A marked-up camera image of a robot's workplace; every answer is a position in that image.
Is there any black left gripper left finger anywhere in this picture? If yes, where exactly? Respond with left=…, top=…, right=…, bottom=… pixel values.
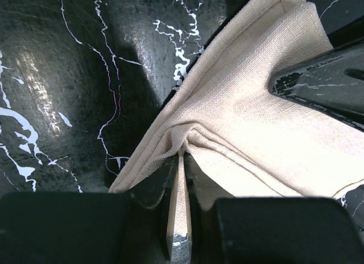
left=129, top=155, right=179, bottom=263

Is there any black marble pattern mat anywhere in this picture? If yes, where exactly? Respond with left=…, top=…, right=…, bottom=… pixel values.
left=0, top=0, right=364, bottom=264

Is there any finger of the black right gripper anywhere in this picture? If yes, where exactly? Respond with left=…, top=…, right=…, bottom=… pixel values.
left=268, top=42, right=363, bottom=131
left=328, top=16, right=364, bottom=48

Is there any beige cloth napkin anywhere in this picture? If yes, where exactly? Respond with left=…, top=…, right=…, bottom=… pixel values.
left=109, top=0, right=363, bottom=229

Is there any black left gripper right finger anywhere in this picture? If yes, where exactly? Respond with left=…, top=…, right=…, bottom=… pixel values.
left=184, top=154, right=234, bottom=263

